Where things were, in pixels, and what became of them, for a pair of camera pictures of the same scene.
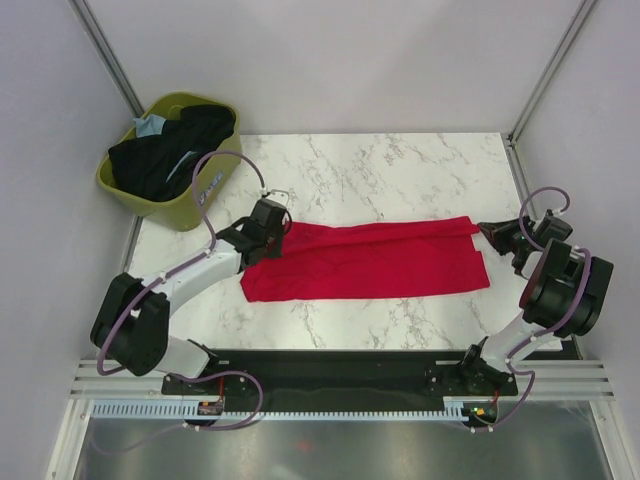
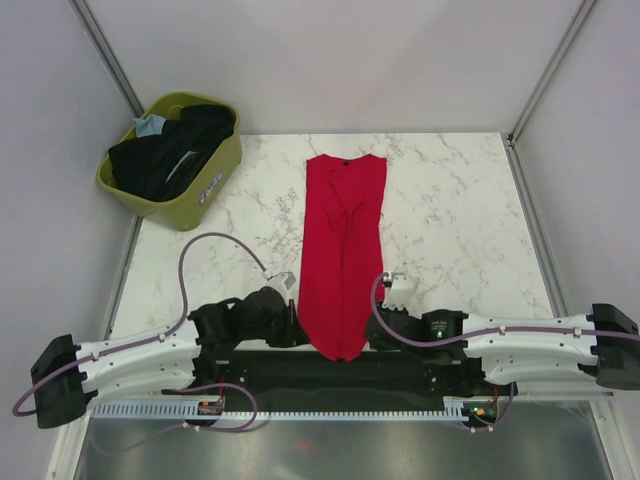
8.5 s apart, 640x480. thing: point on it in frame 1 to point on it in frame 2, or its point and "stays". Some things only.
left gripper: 276,251 to 292,335
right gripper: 497,232 to 397,311
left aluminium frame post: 107,59 stays
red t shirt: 321,261 to 341,287
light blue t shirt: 150,125 stays
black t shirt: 160,167 stays
